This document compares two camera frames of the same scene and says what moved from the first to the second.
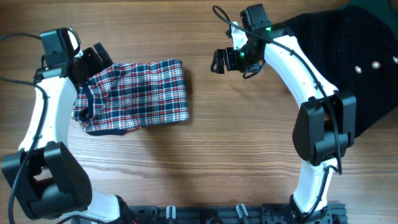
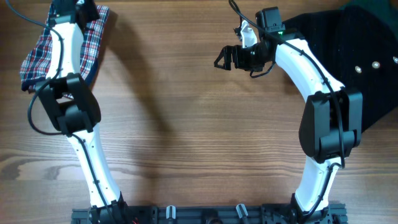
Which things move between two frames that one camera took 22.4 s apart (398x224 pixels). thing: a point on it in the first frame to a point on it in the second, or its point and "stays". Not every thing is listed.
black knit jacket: (357, 53) stays
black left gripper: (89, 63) to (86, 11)
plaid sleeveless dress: (125, 96) to (69, 48)
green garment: (382, 9) stays
